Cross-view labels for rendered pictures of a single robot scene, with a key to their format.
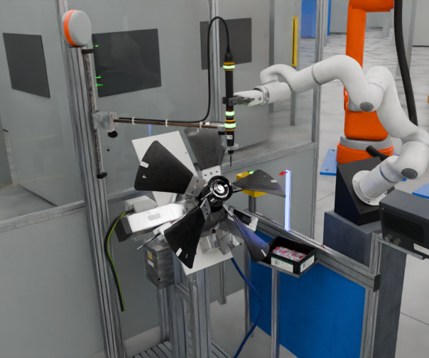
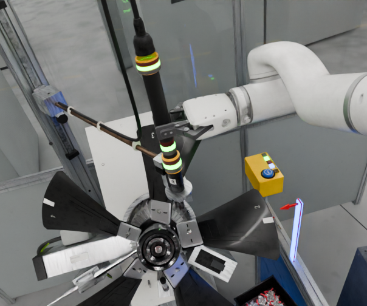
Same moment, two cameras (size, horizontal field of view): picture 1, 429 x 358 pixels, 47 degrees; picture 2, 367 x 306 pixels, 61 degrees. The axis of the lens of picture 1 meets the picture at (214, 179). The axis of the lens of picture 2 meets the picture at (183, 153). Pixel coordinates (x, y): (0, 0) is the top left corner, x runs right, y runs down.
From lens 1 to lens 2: 1.66 m
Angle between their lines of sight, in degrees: 32
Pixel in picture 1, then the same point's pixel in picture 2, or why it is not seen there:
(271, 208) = (313, 158)
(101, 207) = (81, 182)
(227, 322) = (243, 261)
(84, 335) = not seen: hidden behind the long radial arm
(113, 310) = not seen: hidden behind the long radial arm
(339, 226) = not seen: outside the picture
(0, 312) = (22, 246)
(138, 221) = (55, 264)
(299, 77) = (313, 102)
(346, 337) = not seen: outside the picture
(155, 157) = (61, 195)
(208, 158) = (158, 186)
